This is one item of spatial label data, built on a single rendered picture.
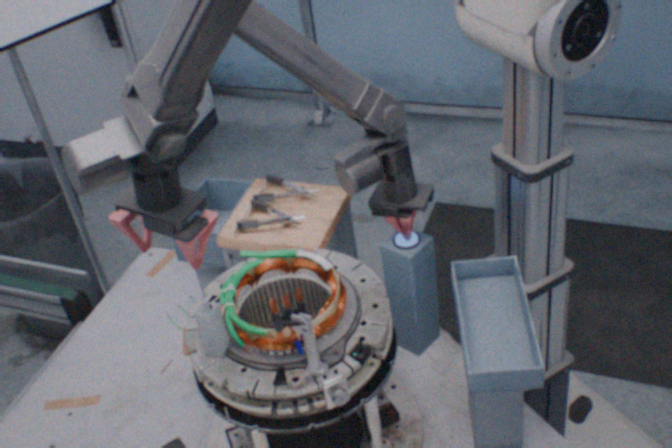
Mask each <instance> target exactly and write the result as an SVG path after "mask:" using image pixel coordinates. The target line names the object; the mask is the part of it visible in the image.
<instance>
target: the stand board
mask: <svg viewBox="0 0 672 448"><path fill-rule="evenodd" d="M265 183H266V180H261V179H256V180H255V182H254V183H253V185H252V186H250V188H249V189H248V191H247V192H246V194H245V196H244V198H243V199H242V201H241V202H240V204H239V205H238V207H237V208H236V209H235V211H234V212H232V215H231V216H230V218H229V219H228V221H227V222H226V224H225V225H224V227H223V228H222V230H221V231H220V234H219V235H218V236H217V241H218V245H219V247H224V248H232V249H241V251H255V252H267V251H278V249H290V248H304V251H305V252H309V253H312V252H313V248H319V249H324V248H326V246H327V244H328V242H329V241H330V239H331V237H332V235H333V233H334V230H335V228H336V226H337V224H338V222H339V220H340V218H341V216H342V214H344V212H345V210H346V208H347V206H348V204H349V202H350V200H351V198H352V197H351V196H349V194H348V193H346V192H345V190H344V189H342V188H341V187H339V186H329V185H317V184H305V183H295V182H288V183H292V184H294V185H296V186H298V187H301V186H304V189H319V191H309V193H311V194H314V196H316V198H313V197H308V196H304V198H303V199H302V201H301V203H298V200H297V196H296V197H290V198H283V199H277V200H275V202H265V203H267V204H269V206H272V207H274V208H276V209H278V210H280V211H282V212H284V214H286V215H288V216H305V218H297V219H294V221H297V222H300V223H302V224H301V225H299V224H294V223H288V224H287V226H286V227H285V229H284V231H283V233H281V231H280V227H279V223H277V224H271V225H264V226H259V228H255V229H242V231H241V233H240V235H239V237H238V238H235V235H234V231H235V229H236V228H237V224H236V222H237V221H241V220H242V218H243V217H244V215H245V214H246V211H247V210H248V208H249V207H250V200H251V199H253V194H259V192H260V191H261V189H262V188H263V186H264V185H265ZM284 187H285V186H278V185H275V184H272V186H271V187H269V189H268V190H267V192H266V193H274V194H278V193H284V192H291V191H295V190H293V189H291V188H284ZM269 214H271V212H269V211H268V212H266V211H263V210H260V209H257V208H256V210H255V211H254V214H253V216H251V217H250V219H249V220H258V221H264V220H271V219H277V218H280V217H278V216H276V215H269Z"/></svg>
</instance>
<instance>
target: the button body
mask: <svg viewBox="0 0 672 448"><path fill-rule="evenodd" d="M412 231H414V233H416V234H418V235H419V236H420V237H421V242H420V244H419V245H418V246H416V247H414V248H412V249H400V248H396V247H395V246H394V245H393V241H392V240H393V237H394V236H395V235H396V234H399V231H397V230H395V231H394V233H393V234H392V235H391V236H390V237H388V238H387V239H386V240H385V241H384V242H383V243H382V244H379V248H381V257H382V265H383V275H384V283H385V289H386V292H387V295H386V297H388V298H389V305H390V312H391V317H392V320H393V324H394V326H395V330H396V334H397V346H398V347H401V348H403V349H405V350H407V351H408V352H410V353H412V354H414V355H416V356H418V357H420V356H421V355H422V354H423V353H424V352H425V351H426V350H427V349H428V348H429V347H430V345H431V344H432V343H433V342H434V341H435V340H436V339H437V338H439V337H440V320H439V304H438V289H437V273H435V256H434V240H433V237H431V236H428V235H426V234H424V233H421V231H419V230H415V229H412ZM418 235H416V236H418Z"/></svg>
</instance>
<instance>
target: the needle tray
mask: <svg viewBox="0 0 672 448"><path fill-rule="evenodd" d="M451 279H452V287H453V294H454V301H455V307H457V312H456V315H458V321H459V329H460V335H461V342H462V349H463V356H464V362H465V370H466V376H467V383H468V403H469V413H470V419H471V426H472V432H473V440H474V447H475V448H522V420H523V389H533V388H543V376H544V368H545V366H543V362H542V358H541V354H540V349H539V346H538V342H537V338H536V334H535V329H534V325H533V321H532V317H531V313H530V308H529V304H528V301H527V297H526V293H525V288H524V284H523V280H522V276H521V272H520V267H519V263H518V259H517V256H511V257H500V258H487V259H476V260H464V261H451Z"/></svg>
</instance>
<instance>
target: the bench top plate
mask: <svg viewBox="0 0 672 448"><path fill-rule="evenodd" d="M168 250H169V249H163V248H157V247H150V248H149V249H148V250H147V252H146V253H145V254H144V253H141V254H140V255H139V257H138V258H137V259H136V260H135V261H134V263H133V264H132V265H131V266H129V267H128V269H127V270H126V272H125V273H124V274H123V276H122V277H121V278H120V279H119V280H118V282H117V283H116V284H115V285H114V286H113V288H112V289H111V290H110V291H109V293H108V295H107V296H105V297H104V298H103V299H102V301H101V302H100V303H99V304H98V305H97V307H96V308H95V309H94V310H93V311H92V313H91V315H90V316H89V317H88V318H87V320H86V321H85V322H84V323H83V325H82V326H81V327H80V328H78V329H77V331H76V332H75V333H74V334H73V335H72V338H71V339H70V340H69V341H68V342H67V344H66V345H65V346H64V347H63V348H62V350H61V351H60V352H59V353H58V354H57V356H56V357H55V358H54V359H53V361H52V363H51V364H50V365H48V366H47V367H46V369H45V370H44V371H43V372H42V373H41V375H40V376H39V377H38V378H37V379H36V381H35V382H34V383H33V384H32V386H31V388H30V389H29V390H28V391H27V392H26V394H25V395H24V396H23V397H22V398H21V400H20V401H19V402H18V403H17V404H16V406H14V407H13V408H12V409H11V410H10V413H9V414H8V415H7V416H6V417H5V419H4V420H3V421H2V422H1V423H0V448H159V447H162V446H164V445H165V444H167V443H169V442H170V441H172V440H173V439H175V438H177V437H179V438H180V440H181V441H183V443H184V444H185V445H186V447H187V448H207V439H208V434H209V429H210V426H211V423H212V421H213V419H214V417H215V415H216V414H215V413H214V412H213V407H212V408H210V407H208V405H206V404H205V402H204V401H203V399H202V398H201V396H200V394H199V392H198V390H197V386H196V383H195V379H194V375H193V373H192V371H193V363H192V359H191V356H184V355H183V354H182V345H183V331H182V330H180V328H178V327H177V326H176V325H175V324H174V323H173V322H172V321H170V320H169V318H168V317H167V314H168V315H169V317H170V318H172V320H173V321H174V322H175V323H176V324H177V325H178V326H179V327H181V329H183V327H184V326H186V322H187V318H188V315H187V314H186V313H185V312H184V311H182V310H181V308H180V307H179V306H178V305H177V304H179V305H180V306H181V307H182V308H183V310H185V311H186V312H187V313H190V311H189V312H188V310H191V307H193V305H194V303H195V301H194V300H193V299H191V298H190V297H189V296H191V297H193V298H194V299H195V300H201V301H202V300H204V298H203V295H202V291H201V287H200V284H199V280H198V277H197V274H196V271H195V269H194V268H192V267H191V265H190V264H189V262H181V261H178V258H177V255H176V256H175V257H174V258H172V259H171V260H170V261H169V262H168V263H167V264H166V265H165V266H164V267H163V268H162V269H161V270H160V272H159V273H158V274H157V275H156V276H155V277H154V278H150V277H148V276H145V274H146V273H147V272H149V270H150V269H151V268H153V267H154V266H155V265H156V264H157V263H158V262H159V261H160V260H161V259H162V258H163V257H164V256H165V255H166V254H167V252H168ZM188 295H189V296H188ZM166 313H167V314H166ZM392 366H393V371H392V372H393V373H394V374H395V375H396V376H398V377H399V378H400V379H402V380H403V381H404V382H405V383H406V385H407V387H408V388H409V389H410V391H411V392H412V394H413V396H414V397H415V399H416V401H417V404H418V406H419V410H420V413H421V418H423V425H424V442H422V448H475V447H474V440H473V432H472V426H471V419H470V413H469V403H468V383H467V376H466V370H465V362H464V356H463V349H462V345H460V344H459V343H457V342H456V341H455V340H454V339H453V338H452V337H451V336H450V335H449V334H448V333H447V332H445V331H444V330H443V329H442V328H441V327H440V337H439V338H437V339H436V340H435V341H434V342H433V343H432V344H431V345H430V347H429V348H428V349H427V350H426V351H425V352H424V353H423V354H422V355H421V356H420V357H418V356H416V355H414V354H412V353H410V352H408V351H407V350H405V349H403V348H401V347H397V357H396V361H395V364H392ZM99 394H101V398H100V403H99V404H98V405H92V406H86V407H79V408H71V409H61V410H52V411H43V410H44V404H45V401H49V400H59V399H68V398H77V397H85V396H92V395H99ZM522 448H573V447H572V445H571V444H570V443H569V442H568V441H567V440H566V439H564V438H563V437H562V436H561V435H560V434H559V433H558V432H557V431H556V430H555V429H553V428H552V427H550V426H549V425H548V424H547V423H546V422H545V421H544V420H543V419H541V417H540V416H539V415H538V414H537V413H536V412H535V411H534V410H533V409H532V408H530V407H529V406H528V405H527V404H525V403H524V402H523V420H522Z"/></svg>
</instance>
